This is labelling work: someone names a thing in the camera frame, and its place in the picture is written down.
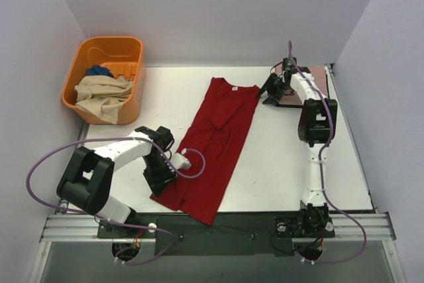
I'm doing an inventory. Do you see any red t shirt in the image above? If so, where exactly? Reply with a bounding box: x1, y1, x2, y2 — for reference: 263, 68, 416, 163
150, 78, 260, 225

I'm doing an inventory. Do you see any beige t shirt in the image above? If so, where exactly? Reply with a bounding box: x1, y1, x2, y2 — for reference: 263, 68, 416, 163
74, 75, 134, 125

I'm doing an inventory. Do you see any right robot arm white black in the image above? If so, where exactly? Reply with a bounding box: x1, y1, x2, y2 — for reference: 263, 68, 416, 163
258, 57, 338, 236

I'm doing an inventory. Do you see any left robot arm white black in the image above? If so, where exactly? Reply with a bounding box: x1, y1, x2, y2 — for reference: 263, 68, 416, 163
56, 127, 177, 238

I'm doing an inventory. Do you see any folded navy t shirt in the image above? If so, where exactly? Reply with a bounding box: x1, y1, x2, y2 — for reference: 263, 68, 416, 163
272, 67, 332, 109

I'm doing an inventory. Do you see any folded pink t shirt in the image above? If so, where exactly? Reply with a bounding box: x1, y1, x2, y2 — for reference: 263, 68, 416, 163
273, 65, 329, 105

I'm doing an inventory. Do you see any blue t shirt in basket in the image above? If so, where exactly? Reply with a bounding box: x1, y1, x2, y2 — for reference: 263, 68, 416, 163
85, 65, 114, 78

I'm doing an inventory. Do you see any orange plastic basket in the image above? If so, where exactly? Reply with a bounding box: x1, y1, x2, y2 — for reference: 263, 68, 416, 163
62, 36, 146, 125

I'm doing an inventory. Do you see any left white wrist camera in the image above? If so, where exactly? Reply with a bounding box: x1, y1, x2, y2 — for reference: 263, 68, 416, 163
170, 152, 191, 170

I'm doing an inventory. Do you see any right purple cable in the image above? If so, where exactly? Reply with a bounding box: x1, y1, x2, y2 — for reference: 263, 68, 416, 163
287, 40, 367, 264

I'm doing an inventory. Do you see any purple cable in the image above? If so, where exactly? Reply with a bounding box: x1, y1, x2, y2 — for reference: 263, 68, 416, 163
25, 136, 207, 266
287, 40, 367, 264

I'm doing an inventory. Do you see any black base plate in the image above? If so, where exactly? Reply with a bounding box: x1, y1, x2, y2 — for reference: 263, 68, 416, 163
97, 211, 335, 256

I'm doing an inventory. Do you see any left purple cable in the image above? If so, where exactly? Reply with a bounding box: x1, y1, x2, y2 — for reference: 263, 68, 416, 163
25, 136, 207, 266

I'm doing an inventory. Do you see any aluminium rail frame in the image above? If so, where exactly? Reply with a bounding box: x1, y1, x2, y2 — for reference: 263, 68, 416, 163
56, 127, 396, 241

